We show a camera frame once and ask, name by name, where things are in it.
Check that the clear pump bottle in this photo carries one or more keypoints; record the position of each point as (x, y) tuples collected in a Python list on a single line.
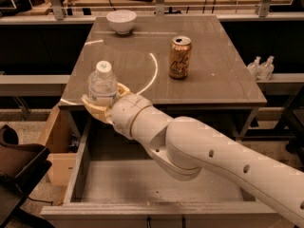
[(266, 69), (254, 67)]

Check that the grey cabinet with glossy top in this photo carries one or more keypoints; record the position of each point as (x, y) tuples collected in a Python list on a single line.
[(218, 80)]

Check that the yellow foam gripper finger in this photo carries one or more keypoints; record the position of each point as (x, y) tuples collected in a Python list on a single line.
[(98, 112), (123, 90)]

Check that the orange soda can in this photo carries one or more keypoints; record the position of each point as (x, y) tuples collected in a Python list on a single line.
[(179, 56)]

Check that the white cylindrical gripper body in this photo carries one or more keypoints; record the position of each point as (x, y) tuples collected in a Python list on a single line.
[(125, 114)]

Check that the white ceramic bowl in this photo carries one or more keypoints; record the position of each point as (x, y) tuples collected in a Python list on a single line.
[(122, 21)]

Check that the cardboard box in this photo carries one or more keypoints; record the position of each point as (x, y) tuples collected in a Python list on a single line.
[(56, 136)]

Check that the dark office chair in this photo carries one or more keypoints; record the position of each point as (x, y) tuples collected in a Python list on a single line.
[(22, 166)]

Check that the clear plastic water bottle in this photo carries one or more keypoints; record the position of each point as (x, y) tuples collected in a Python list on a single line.
[(103, 85)]

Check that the right clear pump bottle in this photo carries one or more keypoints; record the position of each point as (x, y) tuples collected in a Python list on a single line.
[(266, 69)]

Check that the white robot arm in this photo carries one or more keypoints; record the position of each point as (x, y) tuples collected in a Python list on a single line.
[(183, 146)]

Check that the open grey top drawer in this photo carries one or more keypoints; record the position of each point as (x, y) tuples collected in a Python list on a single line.
[(115, 185)]

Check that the left clear pump bottle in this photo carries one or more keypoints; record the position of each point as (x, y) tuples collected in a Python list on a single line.
[(254, 67)]

